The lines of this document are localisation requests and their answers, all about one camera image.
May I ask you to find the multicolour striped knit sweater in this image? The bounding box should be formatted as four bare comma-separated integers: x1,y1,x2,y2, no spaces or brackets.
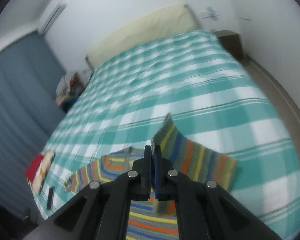
64,114,238,239

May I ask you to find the pile of clothes by bed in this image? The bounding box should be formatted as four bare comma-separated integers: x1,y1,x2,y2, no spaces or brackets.
55,70,92,113

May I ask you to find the black remote control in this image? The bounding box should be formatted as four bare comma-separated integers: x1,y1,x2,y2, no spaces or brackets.
46,186,55,210

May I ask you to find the cream patterned folded cloth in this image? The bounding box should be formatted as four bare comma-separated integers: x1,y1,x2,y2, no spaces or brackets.
27,152,55,195

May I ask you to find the red folded cloth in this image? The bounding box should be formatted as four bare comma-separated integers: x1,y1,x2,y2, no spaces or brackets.
25,154,44,183

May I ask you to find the teal white checked bedspread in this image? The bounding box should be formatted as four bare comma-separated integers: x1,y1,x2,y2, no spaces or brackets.
34,29,300,239

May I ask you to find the blue-grey curtain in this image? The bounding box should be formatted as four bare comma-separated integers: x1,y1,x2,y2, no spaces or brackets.
0,33,65,217

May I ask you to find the dark wooden nightstand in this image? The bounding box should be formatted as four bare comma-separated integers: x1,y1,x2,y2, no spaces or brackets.
215,30,244,60

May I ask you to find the cream padded headboard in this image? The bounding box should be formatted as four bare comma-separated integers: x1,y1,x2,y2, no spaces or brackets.
85,3,200,69

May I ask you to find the wall socket with blue plug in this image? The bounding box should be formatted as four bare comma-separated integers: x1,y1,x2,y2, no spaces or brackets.
199,7,219,21

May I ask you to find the white wall air conditioner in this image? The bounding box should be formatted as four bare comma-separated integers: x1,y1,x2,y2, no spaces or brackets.
37,2,66,35

